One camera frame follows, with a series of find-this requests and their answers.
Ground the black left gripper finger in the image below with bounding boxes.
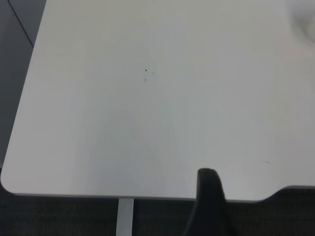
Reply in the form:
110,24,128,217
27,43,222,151
182,168,245,236

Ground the white table leg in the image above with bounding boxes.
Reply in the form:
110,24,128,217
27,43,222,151
116,198,135,236

